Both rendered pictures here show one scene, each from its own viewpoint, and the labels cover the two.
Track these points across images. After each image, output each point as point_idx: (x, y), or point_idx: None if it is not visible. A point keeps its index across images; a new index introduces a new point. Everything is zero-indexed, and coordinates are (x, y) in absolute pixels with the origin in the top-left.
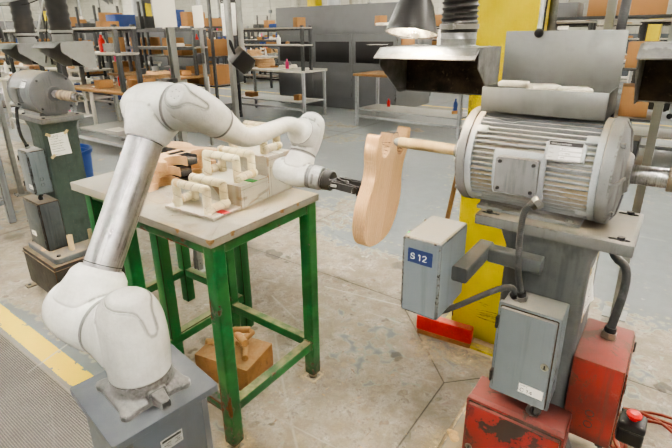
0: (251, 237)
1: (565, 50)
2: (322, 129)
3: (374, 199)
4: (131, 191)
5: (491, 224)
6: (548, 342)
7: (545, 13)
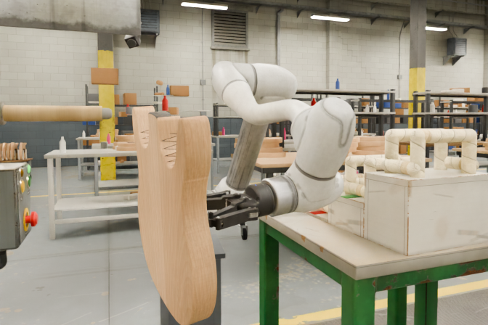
0: (282, 241)
1: None
2: (309, 126)
3: (142, 202)
4: (237, 138)
5: None
6: None
7: None
